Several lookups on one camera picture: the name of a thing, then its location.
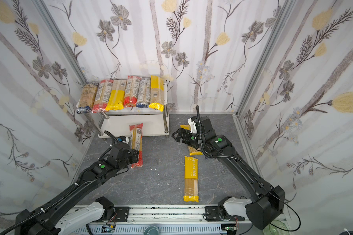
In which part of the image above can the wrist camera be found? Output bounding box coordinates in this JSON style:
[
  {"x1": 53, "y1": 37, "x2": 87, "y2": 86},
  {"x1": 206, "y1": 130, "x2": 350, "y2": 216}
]
[
  {"x1": 117, "y1": 136, "x2": 130, "y2": 144},
  {"x1": 188, "y1": 116, "x2": 198, "y2": 134}
]

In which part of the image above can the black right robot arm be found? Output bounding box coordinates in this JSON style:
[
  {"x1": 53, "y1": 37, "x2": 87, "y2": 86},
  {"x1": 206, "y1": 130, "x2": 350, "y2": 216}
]
[{"x1": 172, "y1": 114, "x2": 285, "y2": 230}]

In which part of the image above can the dark blue-top spaghetti pack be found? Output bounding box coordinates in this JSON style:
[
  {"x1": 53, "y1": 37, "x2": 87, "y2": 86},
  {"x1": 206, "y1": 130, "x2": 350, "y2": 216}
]
[{"x1": 76, "y1": 83, "x2": 98, "y2": 114}]

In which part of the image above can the yellow-top spaghetti pack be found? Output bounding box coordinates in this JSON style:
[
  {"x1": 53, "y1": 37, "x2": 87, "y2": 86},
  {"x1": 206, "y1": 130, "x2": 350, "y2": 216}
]
[{"x1": 149, "y1": 75, "x2": 164, "y2": 112}]

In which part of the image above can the yellow Pastatime pack front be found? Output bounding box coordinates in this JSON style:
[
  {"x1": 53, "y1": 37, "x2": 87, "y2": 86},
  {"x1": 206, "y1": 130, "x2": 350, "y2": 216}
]
[{"x1": 183, "y1": 156, "x2": 199, "y2": 202}]

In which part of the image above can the yellow-end spaghetti pack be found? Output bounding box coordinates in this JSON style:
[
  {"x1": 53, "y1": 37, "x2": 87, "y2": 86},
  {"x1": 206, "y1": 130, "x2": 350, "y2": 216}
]
[{"x1": 106, "y1": 79, "x2": 127, "y2": 111}]

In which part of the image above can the yellow pastatime pack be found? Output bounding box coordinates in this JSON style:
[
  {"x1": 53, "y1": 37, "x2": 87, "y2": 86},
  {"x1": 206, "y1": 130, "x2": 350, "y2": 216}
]
[
  {"x1": 183, "y1": 156, "x2": 199, "y2": 202},
  {"x1": 180, "y1": 124, "x2": 203, "y2": 156}
]

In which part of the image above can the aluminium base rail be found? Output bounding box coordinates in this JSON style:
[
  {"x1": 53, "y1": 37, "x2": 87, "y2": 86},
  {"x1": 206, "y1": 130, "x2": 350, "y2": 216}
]
[{"x1": 44, "y1": 205, "x2": 289, "y2": 235}]

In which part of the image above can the green glass bowl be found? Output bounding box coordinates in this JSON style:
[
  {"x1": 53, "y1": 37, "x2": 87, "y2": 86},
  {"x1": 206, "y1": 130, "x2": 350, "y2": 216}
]
[{"x1": 263, "y1": 220, "x2": 290, "y2": 235}]

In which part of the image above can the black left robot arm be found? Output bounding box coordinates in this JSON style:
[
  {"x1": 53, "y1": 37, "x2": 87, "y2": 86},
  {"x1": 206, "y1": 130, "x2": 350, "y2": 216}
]
[{"x1": 1, "y1": 131, "x2": 139, "y2": 235}]

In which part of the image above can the blue clear label spaghetti pack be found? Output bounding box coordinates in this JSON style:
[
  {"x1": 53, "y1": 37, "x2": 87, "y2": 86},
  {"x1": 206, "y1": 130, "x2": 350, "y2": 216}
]
[{"x1": 136, "y1": 77, "x2": 151, "y2": 108}]

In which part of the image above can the white two-tier shelf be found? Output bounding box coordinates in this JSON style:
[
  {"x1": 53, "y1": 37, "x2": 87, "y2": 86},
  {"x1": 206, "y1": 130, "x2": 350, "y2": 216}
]
[{"x1": 82, "y1": 82, "x2": 170, "y2": 138}]

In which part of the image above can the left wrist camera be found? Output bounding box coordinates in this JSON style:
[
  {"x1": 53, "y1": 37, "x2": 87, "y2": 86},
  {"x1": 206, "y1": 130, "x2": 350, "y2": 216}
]
[{"x1": 117, "y1": 136, "x2": 130, "y2": 144}]

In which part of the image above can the small red-end spaghetti pack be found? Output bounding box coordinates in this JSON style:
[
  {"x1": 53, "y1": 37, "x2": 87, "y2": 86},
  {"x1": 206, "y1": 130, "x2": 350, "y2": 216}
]
[{"x1": 129, "y1": 123, "x2": 143, "y2": 168}]

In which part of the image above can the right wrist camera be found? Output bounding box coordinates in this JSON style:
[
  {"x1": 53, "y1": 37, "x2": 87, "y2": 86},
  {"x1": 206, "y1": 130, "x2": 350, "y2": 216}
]
[{"x1": 188, "y1": 116, "x2": 198, "y2": 134}]

